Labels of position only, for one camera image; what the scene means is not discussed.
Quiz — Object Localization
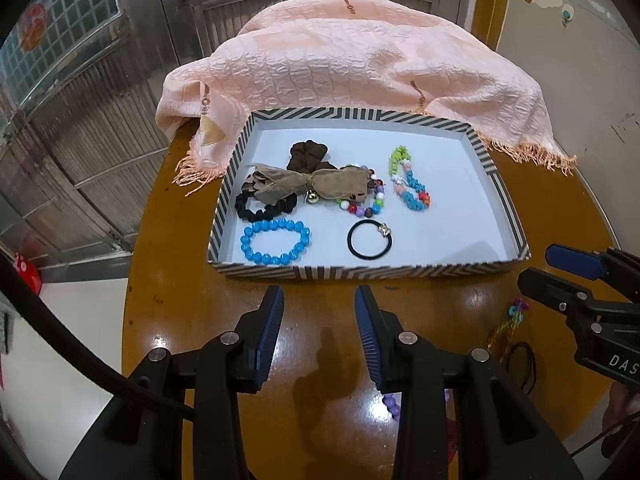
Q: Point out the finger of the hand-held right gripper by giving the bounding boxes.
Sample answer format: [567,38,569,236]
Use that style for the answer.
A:
[545,243,640,306]
[517,267,640,334]

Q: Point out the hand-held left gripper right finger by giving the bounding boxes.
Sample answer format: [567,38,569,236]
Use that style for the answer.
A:
[353,284,583,480]

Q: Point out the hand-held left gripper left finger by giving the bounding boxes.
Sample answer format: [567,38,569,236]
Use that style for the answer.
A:
[60,284,286,480]

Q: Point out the black hair tie gold charm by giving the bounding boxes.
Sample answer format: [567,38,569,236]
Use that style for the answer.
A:
[346,219,393,261]

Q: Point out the blue bead bracelet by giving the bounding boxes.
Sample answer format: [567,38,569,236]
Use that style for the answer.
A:
[241,217,312,266]

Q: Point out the striped shallow box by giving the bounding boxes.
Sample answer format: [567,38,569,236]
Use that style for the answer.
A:
[207,106,532,281]

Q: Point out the black scrunchie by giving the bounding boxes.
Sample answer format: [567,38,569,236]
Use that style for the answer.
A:
[235,172,298,223]

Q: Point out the multicoloured bead bracelet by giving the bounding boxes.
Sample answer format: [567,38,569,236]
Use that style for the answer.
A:
[336,162,387,218]

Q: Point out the turquoise bead bracelet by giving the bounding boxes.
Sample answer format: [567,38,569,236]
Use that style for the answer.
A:
[392,160,433,212]

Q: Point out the spotted brown bow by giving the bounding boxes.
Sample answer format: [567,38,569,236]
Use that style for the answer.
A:
[247,161,373,206]

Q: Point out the brown scrunchie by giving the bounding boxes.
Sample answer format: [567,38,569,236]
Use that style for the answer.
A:
[287,137,337,176]

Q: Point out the person's right hand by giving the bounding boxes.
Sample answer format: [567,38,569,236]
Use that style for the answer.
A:
[602,382,640,461]

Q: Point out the colourful bead strand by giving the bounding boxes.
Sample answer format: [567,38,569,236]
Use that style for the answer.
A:
[485,297,532,356]

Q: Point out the red hair accessory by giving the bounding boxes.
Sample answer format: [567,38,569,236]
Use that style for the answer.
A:
[445,417,461,461]

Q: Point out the red box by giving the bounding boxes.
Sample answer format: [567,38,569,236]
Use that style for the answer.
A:
[12,252,42,293]

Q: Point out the metal door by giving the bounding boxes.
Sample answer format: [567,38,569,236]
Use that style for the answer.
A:
[0,0,481,261]

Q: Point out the pink fringed scarf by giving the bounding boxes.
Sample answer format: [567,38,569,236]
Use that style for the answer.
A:
[155,0,578,197]

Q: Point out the red window decoration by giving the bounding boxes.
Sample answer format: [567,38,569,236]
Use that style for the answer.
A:
[19,2,48,53]

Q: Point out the purple bead bracelet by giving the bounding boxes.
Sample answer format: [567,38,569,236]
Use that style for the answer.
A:
[382,390,451,420]

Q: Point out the thin black hair tie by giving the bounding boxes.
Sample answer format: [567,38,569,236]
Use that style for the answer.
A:
[504,341,538,396]

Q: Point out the thin black cable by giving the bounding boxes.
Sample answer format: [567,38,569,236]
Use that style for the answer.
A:
[569,422,622,457]

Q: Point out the thick black cable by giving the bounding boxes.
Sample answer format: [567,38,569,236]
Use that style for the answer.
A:
[0,252,196,421]

